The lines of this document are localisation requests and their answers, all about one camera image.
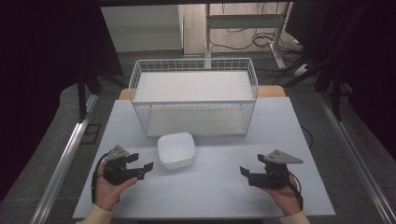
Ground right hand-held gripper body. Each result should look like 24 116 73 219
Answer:
247 149 304 189

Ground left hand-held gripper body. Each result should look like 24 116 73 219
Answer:
103 145 140 186

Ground person's left hand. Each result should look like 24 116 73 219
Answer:
93 161 139 212

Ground person's right hand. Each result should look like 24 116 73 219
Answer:
261 174 304 217

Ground white square bowl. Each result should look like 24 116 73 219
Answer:
157 131 197 171

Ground wooden table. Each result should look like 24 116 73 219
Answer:
119 85 287 101

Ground black stand leg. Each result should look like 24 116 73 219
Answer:
77 73 103 123

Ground white power strip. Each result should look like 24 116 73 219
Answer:
292 63 310 77

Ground dark curtain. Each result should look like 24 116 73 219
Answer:
284 0 396 162
0 0 124 202

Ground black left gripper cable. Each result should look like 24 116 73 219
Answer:
91 151 110 204

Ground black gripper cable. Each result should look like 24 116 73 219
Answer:
288 171 304 211
91 151 110 204

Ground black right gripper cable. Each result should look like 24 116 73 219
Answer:
288 171 304 211

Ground black cable by table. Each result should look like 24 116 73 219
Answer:
300 125 314 149

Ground aluminium rail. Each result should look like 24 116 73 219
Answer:
317 91 396 224
29 93 100 224

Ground white wire shelf rack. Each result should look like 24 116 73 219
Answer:
128 57 260 138

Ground black floor cables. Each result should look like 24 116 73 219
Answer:
208 27 307 87

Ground white metal desk frame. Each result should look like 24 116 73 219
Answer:
204 2 294 70

